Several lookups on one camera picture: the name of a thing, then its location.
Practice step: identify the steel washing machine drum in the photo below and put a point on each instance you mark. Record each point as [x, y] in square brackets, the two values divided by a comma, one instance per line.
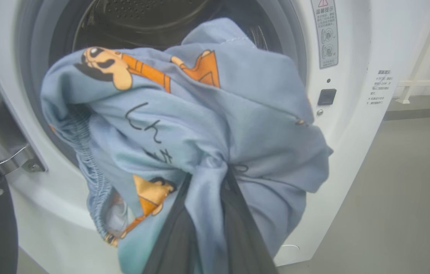
[142, 19]

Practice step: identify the black door latch socket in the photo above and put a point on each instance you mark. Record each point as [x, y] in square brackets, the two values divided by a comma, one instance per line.
[326, 97]

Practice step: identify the grey warning instruction sticker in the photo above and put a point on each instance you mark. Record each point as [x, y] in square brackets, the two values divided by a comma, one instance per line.
[325, 34]

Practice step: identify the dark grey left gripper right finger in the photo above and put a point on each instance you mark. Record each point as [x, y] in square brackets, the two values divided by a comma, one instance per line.
[241, 236]

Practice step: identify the white metal frame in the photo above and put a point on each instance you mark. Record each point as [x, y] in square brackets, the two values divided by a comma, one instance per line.
[424, 82]

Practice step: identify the blue cartoon print garment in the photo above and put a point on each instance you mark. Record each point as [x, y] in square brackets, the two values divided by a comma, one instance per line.
[237, 114]

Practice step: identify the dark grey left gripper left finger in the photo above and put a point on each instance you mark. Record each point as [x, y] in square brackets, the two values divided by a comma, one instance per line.
[178, 239]

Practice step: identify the white front-load washing machine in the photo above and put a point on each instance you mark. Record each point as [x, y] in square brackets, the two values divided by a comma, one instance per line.
[352, 152]

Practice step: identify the round white filter cover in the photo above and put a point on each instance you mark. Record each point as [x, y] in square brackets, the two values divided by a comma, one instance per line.
[290, 248]

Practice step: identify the small printed text label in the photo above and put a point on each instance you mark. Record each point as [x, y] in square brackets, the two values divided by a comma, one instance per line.
[380, 87]

